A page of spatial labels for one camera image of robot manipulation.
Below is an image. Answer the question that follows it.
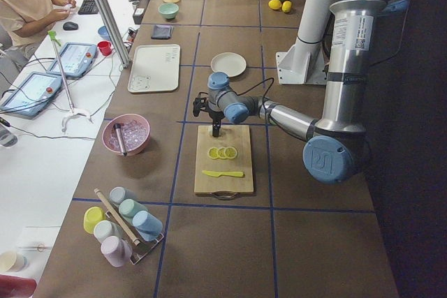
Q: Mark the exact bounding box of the reacher grabber tool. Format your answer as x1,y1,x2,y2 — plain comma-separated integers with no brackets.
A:
47,30,92,133

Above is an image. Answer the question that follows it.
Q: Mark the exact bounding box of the person in beige shirt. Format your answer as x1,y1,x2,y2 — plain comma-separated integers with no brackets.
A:
1,0,76,59

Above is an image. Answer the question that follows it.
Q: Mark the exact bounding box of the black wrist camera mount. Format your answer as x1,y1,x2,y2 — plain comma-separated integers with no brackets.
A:
193,91,209,117

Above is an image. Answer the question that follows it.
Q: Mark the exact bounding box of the paper cup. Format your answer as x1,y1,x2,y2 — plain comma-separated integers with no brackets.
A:
0,251,27,273

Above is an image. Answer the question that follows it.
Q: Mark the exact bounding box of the grey folded cloth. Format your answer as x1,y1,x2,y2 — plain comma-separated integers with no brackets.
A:
151,24,174,40

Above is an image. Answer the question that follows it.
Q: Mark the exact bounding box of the white cup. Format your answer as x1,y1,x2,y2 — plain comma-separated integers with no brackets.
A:
93,220,123,244

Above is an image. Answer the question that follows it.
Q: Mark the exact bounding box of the grey-blue cup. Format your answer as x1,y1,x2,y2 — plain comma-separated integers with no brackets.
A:
109,186,138,206

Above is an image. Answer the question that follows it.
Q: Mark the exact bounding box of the green bowl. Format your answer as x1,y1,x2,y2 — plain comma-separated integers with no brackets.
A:
158,3,179,20

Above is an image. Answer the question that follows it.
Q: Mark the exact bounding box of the black box with label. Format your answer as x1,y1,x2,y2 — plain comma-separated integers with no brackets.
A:
133,7,146,25

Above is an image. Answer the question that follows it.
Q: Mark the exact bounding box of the cream bear tray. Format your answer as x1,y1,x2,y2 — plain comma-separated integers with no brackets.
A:
128,44,181,94

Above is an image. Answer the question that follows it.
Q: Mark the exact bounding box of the white round plate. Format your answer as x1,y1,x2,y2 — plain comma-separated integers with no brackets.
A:
210,52,247,77

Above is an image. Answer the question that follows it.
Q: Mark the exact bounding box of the yellow plastic knife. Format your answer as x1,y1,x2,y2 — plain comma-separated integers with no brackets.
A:
202,170,244,178

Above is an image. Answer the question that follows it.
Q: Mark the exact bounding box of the aluminium frame post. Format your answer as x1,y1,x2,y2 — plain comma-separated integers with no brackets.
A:
95,0,131,68

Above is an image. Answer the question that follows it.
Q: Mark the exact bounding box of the wooden cutting board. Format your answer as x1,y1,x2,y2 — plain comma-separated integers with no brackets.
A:
194,125,254,199

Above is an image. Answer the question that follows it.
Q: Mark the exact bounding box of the pink cup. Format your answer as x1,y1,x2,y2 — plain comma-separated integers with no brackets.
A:
101,236,132,267

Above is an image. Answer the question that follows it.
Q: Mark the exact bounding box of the black keyboard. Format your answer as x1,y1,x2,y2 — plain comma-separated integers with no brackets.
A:
78,0,99,15

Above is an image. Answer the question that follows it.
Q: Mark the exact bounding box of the green cup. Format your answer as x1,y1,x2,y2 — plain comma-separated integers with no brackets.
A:
119,198,147,225

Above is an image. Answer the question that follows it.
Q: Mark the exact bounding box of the acrylic cup rack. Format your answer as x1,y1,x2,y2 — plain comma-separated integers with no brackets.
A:
94,188,164,265

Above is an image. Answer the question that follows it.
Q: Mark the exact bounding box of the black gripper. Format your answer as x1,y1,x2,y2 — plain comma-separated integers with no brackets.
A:
208,108,224,137

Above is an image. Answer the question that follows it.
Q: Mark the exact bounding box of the teach pendant tablet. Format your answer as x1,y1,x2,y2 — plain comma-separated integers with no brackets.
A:
1,72,62,119
53,43,97,80

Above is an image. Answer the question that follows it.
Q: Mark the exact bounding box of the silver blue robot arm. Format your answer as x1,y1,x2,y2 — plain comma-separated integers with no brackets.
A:
205,0,410,184

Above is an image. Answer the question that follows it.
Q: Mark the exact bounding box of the yellow cup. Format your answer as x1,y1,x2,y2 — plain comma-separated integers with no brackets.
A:
83,207,105,234

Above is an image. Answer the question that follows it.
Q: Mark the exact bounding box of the pink bowl with ice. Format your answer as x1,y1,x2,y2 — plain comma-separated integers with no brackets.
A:
102,114,150,156

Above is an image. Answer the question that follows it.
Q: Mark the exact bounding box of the red cup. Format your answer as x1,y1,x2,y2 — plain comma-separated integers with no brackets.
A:
97,40,112,57

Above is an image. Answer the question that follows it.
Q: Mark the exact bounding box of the blue cup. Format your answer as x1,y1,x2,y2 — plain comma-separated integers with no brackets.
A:
132,211,163,241

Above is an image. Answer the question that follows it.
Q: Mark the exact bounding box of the yellow lemon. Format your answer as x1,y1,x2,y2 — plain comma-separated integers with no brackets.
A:
281,1,293,13
268,0,282,10

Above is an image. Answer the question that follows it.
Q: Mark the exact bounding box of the black computer mouse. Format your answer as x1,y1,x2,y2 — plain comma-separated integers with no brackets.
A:
62,22,79,31

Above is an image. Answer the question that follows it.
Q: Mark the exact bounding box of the lemon slice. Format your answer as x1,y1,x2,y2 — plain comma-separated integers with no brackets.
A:
207,147,220,160
223,147,238,159
217,147,227,159

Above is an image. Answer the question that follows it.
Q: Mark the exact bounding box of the white camera pole base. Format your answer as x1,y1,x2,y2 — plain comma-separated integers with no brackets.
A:
276,0,330,85

